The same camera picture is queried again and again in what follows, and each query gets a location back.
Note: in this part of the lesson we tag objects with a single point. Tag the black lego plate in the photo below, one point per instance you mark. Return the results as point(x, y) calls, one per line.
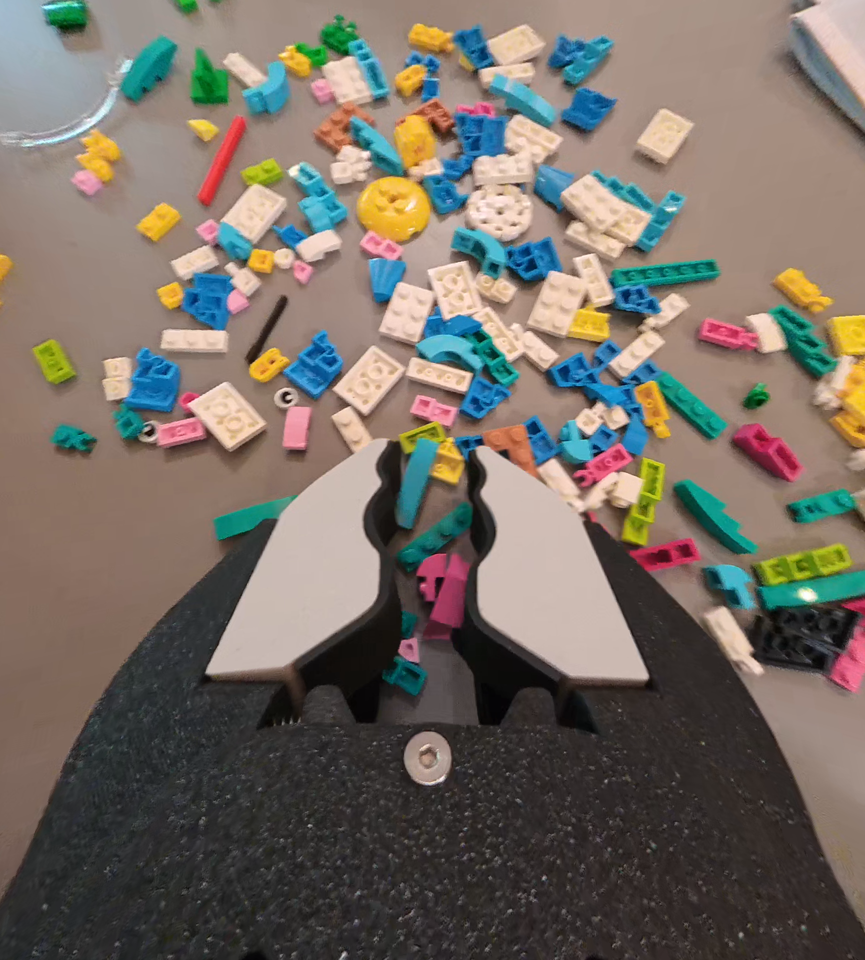
point(804, 636)

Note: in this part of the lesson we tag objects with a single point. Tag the green lego leaf piece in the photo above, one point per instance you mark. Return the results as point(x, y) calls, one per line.
point(209, 86)

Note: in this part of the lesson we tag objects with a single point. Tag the black lego rod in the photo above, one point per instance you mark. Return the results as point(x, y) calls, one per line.
point(267, 328)

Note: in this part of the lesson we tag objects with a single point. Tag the white instruction booklet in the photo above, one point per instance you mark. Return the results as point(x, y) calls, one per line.
point(860, 75)

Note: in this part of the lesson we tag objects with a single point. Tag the green translucent lego piece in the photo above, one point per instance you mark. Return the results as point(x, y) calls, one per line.
point(65, 13)

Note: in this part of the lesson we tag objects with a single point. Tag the yellow round lego plate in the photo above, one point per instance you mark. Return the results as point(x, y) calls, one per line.
point(393, 210)

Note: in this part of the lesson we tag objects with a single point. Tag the teal curved lego brick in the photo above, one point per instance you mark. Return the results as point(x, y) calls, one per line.
point(149, 67)

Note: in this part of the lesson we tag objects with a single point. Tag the long teal lego plate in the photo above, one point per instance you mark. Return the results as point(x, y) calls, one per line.
point(249, 519)

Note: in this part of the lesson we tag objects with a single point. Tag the lime lego plate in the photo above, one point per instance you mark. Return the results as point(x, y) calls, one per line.
point(54, 361)

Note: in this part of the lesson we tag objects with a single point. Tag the clear curved plastic piece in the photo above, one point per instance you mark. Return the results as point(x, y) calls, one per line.
point(65, 131)

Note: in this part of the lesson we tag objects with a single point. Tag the red lego bar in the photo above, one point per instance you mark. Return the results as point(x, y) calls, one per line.
point(222, 159)

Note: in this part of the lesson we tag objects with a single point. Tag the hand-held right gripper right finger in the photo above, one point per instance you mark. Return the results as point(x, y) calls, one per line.
point(552, 585)

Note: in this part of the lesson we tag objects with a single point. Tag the small pink lego plate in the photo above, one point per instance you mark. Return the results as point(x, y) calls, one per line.
point(87, 182)

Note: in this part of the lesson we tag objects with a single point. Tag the small teal lego piece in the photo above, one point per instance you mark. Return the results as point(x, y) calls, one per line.
point(72, 437)

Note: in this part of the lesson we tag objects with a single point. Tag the yellow stacked lego studs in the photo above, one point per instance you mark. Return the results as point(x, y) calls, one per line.
point(99, 154)

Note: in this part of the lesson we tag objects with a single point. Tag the white round lego plate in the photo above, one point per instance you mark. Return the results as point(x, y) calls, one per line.
point(498, 213)

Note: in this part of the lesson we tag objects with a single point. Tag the pile of lego bricks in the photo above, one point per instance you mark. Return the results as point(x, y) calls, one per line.
point(447, 289)

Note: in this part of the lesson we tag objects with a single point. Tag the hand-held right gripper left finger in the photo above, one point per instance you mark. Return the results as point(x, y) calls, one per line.
point(312, 570)

